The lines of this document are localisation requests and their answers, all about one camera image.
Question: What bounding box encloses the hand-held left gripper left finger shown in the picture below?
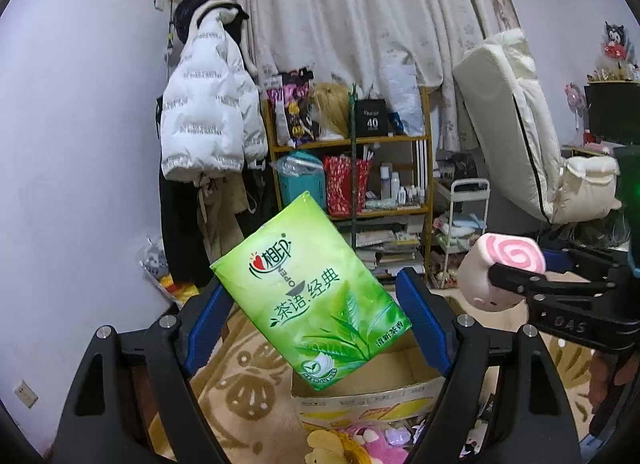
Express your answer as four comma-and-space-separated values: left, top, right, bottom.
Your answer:
52, 274, 236, 464

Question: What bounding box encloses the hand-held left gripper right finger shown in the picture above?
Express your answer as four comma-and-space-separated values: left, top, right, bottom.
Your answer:
395, 267, 593, 464

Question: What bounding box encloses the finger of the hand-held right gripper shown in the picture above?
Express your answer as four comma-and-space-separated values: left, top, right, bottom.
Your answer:
487, 263, 608, 303

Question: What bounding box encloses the pink swirl cube plush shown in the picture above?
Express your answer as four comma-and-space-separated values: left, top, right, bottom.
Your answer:
457, 233, 547, 312

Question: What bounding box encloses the cardboard box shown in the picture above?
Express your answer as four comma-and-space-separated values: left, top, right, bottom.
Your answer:
291, 330, 448, 431

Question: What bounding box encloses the green tissue pack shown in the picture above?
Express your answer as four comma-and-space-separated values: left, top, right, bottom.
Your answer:
210, 191, 413, 392

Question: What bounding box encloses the pink plush toy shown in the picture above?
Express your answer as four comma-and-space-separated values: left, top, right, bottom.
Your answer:
340, 423, 417, 464

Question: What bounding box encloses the yellow plush toy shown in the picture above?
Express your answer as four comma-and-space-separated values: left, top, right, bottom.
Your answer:
306, 429, 372, 464

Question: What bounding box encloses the plastic bag of plush toys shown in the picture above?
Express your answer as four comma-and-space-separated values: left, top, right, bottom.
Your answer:
139, 235, 202, 308

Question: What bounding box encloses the beige patterned blanket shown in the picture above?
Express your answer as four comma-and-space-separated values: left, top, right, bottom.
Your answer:
189, 294, 601, 464

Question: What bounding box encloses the pile of magazines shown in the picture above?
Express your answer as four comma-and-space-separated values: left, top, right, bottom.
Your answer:
354, 228, 425, 281

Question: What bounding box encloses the white trolley cart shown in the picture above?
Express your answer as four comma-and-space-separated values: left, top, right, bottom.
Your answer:
431, 178, 491, 291

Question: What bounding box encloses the black hanging garment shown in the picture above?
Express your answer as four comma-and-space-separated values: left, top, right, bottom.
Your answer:
159, 170, 213, 289

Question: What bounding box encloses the beige hanging garment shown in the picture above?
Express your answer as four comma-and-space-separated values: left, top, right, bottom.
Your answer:
195, 174, 252, 266

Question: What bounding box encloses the group of small bottles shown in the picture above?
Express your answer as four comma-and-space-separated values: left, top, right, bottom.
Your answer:
379, 163, 427, 208

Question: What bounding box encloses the red patterned gift bag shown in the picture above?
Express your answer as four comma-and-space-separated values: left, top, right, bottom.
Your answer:
322, 154, 372, 218

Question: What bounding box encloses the green pole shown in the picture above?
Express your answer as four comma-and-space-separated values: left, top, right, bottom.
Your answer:
349, 84, 360, 251

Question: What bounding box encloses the teal bag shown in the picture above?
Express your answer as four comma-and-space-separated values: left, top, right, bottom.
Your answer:
276, 151, 327, 211

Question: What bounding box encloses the black monitor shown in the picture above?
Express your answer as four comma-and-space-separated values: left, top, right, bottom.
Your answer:
583, 80, 640, 146

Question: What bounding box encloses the wooden shelf unit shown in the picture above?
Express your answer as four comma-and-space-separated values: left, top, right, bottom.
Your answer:
260, 86, 434, 291

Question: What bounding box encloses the pink desk fan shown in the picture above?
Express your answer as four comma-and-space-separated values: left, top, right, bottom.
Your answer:
564, 83, 587, 131

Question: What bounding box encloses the black gift box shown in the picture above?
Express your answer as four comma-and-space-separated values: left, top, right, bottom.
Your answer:
354, 99, 389, 137

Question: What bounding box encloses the white puffer jacket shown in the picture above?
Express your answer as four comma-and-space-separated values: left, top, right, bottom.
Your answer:
159, 0, 268, 181

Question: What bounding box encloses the white plastic bag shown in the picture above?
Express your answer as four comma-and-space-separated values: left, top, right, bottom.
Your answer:
381, 64, 427, 137

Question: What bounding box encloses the purple and black packaged item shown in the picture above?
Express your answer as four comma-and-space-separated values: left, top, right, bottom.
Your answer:
266, 71, 321, 147

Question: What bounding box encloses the blond wig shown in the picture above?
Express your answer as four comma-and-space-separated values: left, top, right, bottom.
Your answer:
307, 83, 352, 141

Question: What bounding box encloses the black and red doll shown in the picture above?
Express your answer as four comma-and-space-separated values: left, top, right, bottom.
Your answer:
602, 20, 636, 61

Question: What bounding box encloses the dark knit hat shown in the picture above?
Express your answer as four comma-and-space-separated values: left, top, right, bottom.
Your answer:
175, 0, 222, 42

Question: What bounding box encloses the floral cream curtain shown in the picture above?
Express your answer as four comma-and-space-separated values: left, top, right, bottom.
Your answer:
227, 0, 522, 151

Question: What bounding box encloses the wall socket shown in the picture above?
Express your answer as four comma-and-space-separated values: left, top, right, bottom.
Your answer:
12, 379, 40, 409

